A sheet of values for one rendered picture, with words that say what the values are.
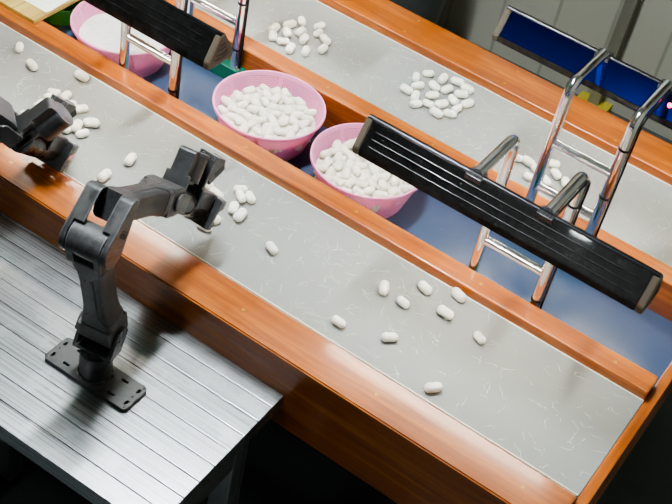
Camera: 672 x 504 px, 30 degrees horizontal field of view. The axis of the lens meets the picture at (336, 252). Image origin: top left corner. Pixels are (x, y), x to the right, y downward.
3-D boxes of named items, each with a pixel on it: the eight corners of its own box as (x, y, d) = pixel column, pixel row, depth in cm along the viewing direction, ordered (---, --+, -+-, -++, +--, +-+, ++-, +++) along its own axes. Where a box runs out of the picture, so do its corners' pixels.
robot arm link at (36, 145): (45, 121, 256) (27, 114, 249) (58, 143, 254) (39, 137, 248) (20, 140, 257) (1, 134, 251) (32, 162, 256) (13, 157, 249)
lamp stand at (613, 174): (580, 280, 279) (647, 121, 249) (503, 237, 285) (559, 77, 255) (615, 238, 291) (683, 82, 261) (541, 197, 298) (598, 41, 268)
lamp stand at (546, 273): (495, 382, 252) (558, 218, 222) (412, 331, 259) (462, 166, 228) (537, 331, 265) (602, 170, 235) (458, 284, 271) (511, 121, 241)
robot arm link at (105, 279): (98, 316, 235) (83, 210, 209) (129, 330, 234) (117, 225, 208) (80, 341, 232) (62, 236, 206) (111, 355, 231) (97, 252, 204)
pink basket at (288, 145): (304, 184, 287) (310, 152, 281) (193, 153, 289) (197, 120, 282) (331, 119, 307) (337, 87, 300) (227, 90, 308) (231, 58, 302)
